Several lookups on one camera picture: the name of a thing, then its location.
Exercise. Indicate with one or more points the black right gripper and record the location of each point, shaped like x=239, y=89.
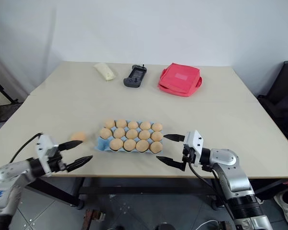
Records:
x=187, y=155

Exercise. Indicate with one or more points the blue egg carton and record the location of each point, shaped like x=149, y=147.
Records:
x=101, y=143

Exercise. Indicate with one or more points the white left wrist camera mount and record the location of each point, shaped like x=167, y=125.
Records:
x=45, y=144

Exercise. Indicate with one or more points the grey handheld remote controller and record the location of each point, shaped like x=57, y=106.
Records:
x=135, y=76

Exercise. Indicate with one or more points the black chair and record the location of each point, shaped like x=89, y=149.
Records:
x=278, y=95

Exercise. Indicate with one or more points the brown egg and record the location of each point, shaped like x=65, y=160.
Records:
x=133, y=124
x=116, y=144
x=131, y=134
x=129, y=145
x=144, y=134
x=119, y=133
x=156, y=147
x=156, y=136
x=121, y=123
x=109, y=123
x=142, y=146
x=145, y=125
x=78, y=136
x=105, y=133
x=157, y=127

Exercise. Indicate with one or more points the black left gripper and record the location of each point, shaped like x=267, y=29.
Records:
x=57, y=161

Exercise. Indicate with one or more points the rusty brown metal part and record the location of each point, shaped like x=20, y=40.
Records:
x=95, y=215

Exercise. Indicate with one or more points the black table frame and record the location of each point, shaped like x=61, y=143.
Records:
x=144, y=189

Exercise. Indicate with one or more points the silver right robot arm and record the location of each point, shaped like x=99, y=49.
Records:
x=232, y=172

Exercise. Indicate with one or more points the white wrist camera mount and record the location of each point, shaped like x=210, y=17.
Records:
x=194, y=143
x=45, y=144

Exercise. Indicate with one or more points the dark rounded shape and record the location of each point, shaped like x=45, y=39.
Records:
x=163, y=226

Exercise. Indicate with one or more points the black metal stand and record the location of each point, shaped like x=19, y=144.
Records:
x=2, y=105

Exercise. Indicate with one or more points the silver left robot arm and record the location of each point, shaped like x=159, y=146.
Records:
x=7, y=171

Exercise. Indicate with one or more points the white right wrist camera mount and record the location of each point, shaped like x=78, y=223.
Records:
x=194, y=143

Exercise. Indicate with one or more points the white cloth pouch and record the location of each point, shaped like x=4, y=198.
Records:
x=105, y=71

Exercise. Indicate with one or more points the red fabric bag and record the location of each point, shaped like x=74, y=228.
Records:
x=179, y=79

